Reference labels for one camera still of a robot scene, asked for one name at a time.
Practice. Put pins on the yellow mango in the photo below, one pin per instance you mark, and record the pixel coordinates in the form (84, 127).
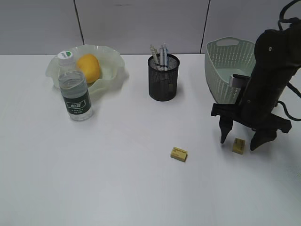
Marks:
(89, 65)

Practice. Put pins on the green plastic woven basket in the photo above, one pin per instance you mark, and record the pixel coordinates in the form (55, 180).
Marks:
(225, 57)

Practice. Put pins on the black mesh pen holder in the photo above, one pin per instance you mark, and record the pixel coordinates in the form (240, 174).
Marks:
(159, 80)

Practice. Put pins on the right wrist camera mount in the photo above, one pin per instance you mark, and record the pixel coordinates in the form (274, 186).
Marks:
(238, 81)

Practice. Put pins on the blue white ballpoint pen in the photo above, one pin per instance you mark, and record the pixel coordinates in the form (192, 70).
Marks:
(165, 57)

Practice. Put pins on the grey white ballpoint pen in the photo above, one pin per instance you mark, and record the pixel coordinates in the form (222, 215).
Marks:
(162, 58)

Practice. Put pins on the beige white ballpoint pen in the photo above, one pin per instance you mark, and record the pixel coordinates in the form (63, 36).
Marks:
(154, 55)

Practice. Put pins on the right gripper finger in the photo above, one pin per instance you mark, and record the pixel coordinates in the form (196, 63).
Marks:
(261, 137)
(225, 124)

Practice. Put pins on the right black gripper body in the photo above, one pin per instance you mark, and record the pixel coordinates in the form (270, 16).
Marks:
(258, 100)

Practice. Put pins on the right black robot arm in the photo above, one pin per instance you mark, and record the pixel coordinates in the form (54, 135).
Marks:
(278, 58)

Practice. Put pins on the translucent green wavy plate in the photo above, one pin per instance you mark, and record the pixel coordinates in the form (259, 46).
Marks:
(110, 61)

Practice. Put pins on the clear water bottle green label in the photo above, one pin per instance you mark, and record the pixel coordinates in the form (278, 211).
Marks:
(73, 87)

